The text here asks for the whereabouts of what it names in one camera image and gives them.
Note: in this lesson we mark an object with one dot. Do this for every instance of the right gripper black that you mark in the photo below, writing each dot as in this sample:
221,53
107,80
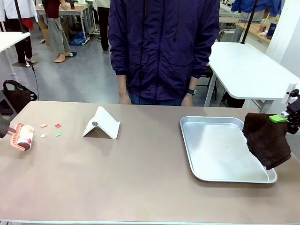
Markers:
295,105

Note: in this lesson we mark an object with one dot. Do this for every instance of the dark brown cloth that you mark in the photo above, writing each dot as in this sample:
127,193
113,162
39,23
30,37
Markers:
267,140

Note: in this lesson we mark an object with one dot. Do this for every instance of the pink lint roller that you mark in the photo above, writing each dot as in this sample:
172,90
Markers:
22,137

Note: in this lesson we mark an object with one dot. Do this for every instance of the person's right forearm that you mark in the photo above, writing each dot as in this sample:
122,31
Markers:
122,83

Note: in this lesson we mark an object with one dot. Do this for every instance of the person's left forearm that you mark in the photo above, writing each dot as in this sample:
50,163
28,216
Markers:
193,83

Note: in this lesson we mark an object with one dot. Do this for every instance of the person's left hand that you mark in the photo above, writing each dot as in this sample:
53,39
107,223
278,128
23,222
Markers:
187,100

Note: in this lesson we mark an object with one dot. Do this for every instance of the person's right hand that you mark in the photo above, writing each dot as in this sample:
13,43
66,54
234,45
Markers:
124,98

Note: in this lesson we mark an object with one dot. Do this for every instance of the large white table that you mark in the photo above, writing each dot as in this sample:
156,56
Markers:
246,68

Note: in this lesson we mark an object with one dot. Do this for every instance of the silver metal tray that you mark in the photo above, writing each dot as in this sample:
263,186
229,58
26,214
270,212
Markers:
222,150

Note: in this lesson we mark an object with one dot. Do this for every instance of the dark blue can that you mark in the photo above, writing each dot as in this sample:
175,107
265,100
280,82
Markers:
272,29

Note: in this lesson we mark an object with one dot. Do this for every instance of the wooden desk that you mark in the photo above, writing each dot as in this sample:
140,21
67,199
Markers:
254,31

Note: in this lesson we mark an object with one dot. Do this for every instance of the clear plastic cup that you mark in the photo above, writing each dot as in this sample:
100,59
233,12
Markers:
264,25

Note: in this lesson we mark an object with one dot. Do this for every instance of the black wristwatch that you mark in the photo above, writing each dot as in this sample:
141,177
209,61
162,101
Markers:
191,91

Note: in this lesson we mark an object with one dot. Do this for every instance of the black stand pole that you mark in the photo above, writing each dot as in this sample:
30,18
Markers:
248,22
20,17

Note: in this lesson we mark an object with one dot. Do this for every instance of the hanging blue jacket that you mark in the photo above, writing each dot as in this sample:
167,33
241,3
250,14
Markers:
255,7

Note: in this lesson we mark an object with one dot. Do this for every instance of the person in dark jacket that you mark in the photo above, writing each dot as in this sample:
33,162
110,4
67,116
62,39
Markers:
161,47

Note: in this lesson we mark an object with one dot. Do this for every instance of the white folded stand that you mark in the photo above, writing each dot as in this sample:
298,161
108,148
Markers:
104,124

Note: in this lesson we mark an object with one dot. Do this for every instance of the person in black trousers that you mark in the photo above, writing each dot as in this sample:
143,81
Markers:
103,25

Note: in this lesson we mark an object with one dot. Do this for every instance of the blue plastic bag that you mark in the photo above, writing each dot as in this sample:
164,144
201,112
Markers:
78,38

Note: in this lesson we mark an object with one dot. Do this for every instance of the red paper scrap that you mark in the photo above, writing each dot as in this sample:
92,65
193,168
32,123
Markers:
58,125

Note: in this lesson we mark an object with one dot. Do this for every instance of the green paper scrap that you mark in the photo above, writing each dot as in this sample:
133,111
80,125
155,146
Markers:
58,134

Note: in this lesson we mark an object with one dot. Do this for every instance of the wooden workbench metal legs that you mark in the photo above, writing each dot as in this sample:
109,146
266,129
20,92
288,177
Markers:
75,9

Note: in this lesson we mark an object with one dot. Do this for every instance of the small white table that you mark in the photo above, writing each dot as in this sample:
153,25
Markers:
9,39

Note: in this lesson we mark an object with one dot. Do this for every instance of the person in white coat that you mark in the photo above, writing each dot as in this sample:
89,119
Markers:
18,11

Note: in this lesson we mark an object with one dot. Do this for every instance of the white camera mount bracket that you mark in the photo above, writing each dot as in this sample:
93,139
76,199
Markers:
288,92

